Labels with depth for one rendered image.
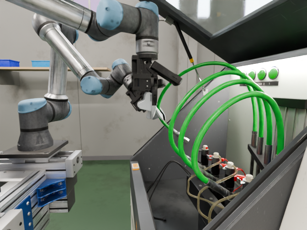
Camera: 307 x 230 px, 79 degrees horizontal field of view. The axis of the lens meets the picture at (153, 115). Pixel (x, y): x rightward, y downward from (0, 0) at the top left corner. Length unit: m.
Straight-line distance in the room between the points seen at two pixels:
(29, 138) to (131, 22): 0.70
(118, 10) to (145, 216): 0.58
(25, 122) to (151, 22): 0.71
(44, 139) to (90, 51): 2.66
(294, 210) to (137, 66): 0.52
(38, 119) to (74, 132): 2.69
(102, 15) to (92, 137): 3.14
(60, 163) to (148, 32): 0.70
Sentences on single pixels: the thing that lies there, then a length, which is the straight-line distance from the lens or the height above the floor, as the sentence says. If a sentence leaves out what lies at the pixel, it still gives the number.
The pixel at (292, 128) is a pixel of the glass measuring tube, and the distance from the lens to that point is 0.77.
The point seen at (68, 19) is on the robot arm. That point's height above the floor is 1.52.
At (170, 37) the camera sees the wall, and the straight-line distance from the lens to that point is 3.51.
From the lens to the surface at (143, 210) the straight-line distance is 0.65.
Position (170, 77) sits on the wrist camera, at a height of 1.36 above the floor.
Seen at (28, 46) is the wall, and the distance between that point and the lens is 3.95.
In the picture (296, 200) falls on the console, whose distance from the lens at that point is 0.44.
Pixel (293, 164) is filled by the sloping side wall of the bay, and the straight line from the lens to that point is 0.43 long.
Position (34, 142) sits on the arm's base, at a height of 1.08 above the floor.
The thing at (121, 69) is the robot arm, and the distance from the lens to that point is 0.88.
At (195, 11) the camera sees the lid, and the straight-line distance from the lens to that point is 0.92.
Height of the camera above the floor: 1.32
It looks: 8 degrees down
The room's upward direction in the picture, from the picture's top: straight up
